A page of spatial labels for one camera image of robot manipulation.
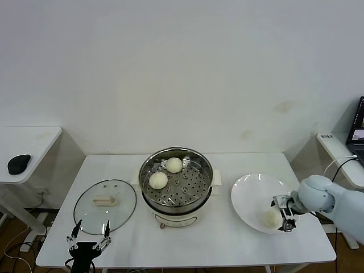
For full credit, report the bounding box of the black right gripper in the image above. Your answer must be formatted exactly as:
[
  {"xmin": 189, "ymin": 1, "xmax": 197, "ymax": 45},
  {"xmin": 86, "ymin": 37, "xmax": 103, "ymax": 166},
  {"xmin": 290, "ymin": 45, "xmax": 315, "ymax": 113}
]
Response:
[{"xmin": 269, "ymin": 198, "xmax": 297, "ymax": 232}]

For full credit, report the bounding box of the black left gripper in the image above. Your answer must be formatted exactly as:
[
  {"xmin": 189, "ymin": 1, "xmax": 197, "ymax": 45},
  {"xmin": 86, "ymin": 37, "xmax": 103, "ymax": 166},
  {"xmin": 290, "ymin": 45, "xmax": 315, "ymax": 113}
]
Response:
[{"xmin": 66, "ymin": 219, "xmax": 113, "ymax": 273}]

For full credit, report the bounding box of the white steamed baozi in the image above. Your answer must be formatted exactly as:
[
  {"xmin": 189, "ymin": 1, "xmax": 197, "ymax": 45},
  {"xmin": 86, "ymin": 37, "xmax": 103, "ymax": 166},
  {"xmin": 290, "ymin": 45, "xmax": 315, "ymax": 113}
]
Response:
[
  {"xmin": 148, "ymin": 172, "xmax": 168, "ymax": 191},
  {"xmin": 263, "ymin": 210, "xmax": 281, "ymax": 228},
  {"xmin": 166, "ymin": 157, "xmax": 183, "ymax": 173}
]

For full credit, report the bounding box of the glass lid with cream handle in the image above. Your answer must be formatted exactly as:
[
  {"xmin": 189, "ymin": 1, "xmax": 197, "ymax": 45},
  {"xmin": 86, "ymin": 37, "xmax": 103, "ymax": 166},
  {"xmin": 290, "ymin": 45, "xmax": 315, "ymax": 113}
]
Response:
[{"xmin": 73, "ymin": 179, "xmax": 138, "ymax": 235}]

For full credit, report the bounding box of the stainless steel steamer basket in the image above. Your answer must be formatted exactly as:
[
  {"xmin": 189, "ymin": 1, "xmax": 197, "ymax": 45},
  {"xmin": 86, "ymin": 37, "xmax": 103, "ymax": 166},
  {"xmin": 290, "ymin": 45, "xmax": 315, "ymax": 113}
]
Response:
[{"xmin": 139, "ymin": 147, "xmax": 214, "ymax": 213}]

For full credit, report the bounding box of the white round plate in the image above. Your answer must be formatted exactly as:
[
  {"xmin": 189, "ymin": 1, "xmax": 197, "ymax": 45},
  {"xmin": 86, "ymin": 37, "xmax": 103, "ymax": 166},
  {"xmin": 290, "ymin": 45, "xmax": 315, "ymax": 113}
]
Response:
[{"xmin": 231, "ymin": 173, "xmax": 301, "ymax": 234}]

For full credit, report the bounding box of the cream electric cooker base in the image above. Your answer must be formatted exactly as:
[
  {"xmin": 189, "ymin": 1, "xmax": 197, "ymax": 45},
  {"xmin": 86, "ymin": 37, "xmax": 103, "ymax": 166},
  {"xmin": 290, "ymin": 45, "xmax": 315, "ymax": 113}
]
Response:
[{"xmin": 131, "ymin": 169, "xmax": 222, "ymax": 230}]

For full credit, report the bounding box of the white side table with laptop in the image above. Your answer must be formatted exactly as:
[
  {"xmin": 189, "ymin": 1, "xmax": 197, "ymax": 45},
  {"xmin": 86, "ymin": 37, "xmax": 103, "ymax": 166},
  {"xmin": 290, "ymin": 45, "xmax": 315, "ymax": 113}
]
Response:
[{"xmin": 317, "ymin": 132, "xmax": 364, "ymax": 250}]

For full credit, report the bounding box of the black computer mouse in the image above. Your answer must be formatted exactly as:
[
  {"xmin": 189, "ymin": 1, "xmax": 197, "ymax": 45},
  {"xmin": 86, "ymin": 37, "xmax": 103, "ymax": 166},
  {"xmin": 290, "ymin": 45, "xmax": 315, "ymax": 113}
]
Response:
[{"xmin": 7, "ymin": 154, "xmax": 32, "ymax": 175}]

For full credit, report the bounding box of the white side table with mouse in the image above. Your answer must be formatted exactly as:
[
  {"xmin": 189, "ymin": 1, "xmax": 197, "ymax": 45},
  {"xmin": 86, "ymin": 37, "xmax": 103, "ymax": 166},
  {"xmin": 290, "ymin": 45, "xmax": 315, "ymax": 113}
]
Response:
[{"xmin": 0, "ymin": 126, "xmax": 63, "ymax": 237}]

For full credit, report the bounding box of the black laptop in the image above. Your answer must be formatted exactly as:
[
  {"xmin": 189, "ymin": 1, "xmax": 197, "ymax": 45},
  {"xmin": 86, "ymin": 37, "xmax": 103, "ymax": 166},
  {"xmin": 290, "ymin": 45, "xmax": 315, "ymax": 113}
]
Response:
[{"xmin": 346, "ymin": 96, "xmax": 364, "ymax": 166}]

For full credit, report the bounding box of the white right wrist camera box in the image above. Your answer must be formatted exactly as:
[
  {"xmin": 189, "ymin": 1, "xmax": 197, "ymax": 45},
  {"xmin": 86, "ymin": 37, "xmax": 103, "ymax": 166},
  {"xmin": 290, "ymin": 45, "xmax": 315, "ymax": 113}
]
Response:
[{"xmin": 272, "ymin": 195, "xmax": 289, "ymax": 210}]

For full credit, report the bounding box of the white wall socket with plug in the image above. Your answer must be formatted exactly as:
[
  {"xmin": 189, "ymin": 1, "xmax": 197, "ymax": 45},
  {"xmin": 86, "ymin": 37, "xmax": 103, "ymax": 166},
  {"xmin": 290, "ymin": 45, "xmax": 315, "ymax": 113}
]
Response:
[{"xmin": 37, "ymin": 187, "xmax": 49, "ymax": 204}]

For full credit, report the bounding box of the white cable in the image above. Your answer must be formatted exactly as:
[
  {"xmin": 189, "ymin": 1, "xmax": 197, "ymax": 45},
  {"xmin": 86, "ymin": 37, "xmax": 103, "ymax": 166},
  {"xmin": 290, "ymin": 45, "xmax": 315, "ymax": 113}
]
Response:
[{"xmin": 324, "ymin": 155, "xmax": 359, "ymax": 179}]

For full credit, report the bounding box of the black cable with adapter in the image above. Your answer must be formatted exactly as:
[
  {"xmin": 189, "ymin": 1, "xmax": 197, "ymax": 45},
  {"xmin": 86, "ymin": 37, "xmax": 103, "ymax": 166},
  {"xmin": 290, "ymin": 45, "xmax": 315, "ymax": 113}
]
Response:
[{"xmin": 329, "ymin": 158, "xmax": 359, "ymax": 273}]

